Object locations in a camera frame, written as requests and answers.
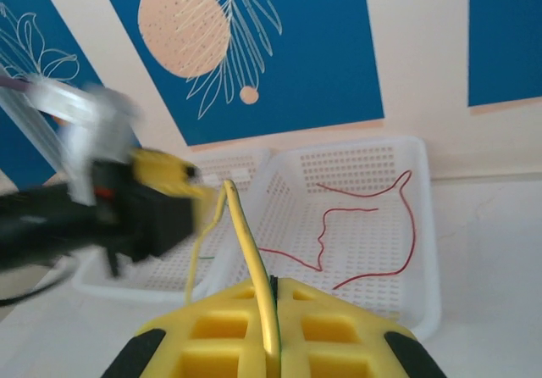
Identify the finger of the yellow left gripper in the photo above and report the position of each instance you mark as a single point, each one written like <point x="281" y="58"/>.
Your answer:
<point x="165" y="170"/>

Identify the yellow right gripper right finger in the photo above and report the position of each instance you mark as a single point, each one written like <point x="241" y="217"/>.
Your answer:
<point x="339" y="335"/>

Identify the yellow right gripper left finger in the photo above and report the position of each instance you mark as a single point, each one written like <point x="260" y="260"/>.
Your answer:
<point x="203" y="335"/>

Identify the white perforated plastic basket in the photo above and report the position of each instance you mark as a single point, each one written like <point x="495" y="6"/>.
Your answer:
<point x="360" y="242"/>
<point x="169" y="268"/>

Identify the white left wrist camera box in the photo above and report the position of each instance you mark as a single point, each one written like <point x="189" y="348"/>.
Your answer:
<point x="97" y="140"/>

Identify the aluminium frame post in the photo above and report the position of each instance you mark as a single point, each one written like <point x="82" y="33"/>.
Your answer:
<point x="25" y="128"/>

